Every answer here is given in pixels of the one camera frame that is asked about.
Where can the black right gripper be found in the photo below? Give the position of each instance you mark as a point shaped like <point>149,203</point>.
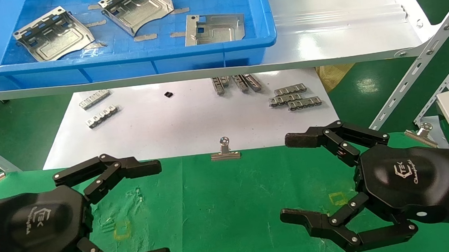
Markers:
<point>408,183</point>

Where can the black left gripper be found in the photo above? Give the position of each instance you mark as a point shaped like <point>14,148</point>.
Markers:
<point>34,228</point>

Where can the stamped metal bracket plate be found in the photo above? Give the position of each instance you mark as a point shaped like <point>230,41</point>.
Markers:
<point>139,9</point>
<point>220,29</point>
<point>56,37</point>

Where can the small notched metal strip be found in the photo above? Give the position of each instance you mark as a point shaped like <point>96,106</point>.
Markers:
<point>240,83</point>
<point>285,99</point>
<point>94,99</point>
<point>304,103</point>
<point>102,116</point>
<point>290,89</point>
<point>217,86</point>
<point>225,80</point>
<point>253,82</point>

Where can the yellow woven bag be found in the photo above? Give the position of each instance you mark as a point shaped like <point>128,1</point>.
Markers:
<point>332,78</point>

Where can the white floor board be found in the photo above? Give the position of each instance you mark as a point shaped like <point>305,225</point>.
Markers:
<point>167,127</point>

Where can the green table cloth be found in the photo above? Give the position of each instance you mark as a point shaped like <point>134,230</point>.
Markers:
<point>223,207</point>

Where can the small black block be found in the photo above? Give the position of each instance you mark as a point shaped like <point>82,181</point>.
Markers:
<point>169,94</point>

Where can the blue plastic tray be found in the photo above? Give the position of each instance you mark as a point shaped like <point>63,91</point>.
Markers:
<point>134,65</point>

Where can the grey tape strip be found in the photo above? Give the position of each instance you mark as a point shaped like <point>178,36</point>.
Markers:
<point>95,23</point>
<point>94,7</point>
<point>180,11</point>
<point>178,34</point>
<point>145,37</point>

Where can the white perforated angle rail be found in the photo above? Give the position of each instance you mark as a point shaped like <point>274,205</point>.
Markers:
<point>418,64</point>
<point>444,84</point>

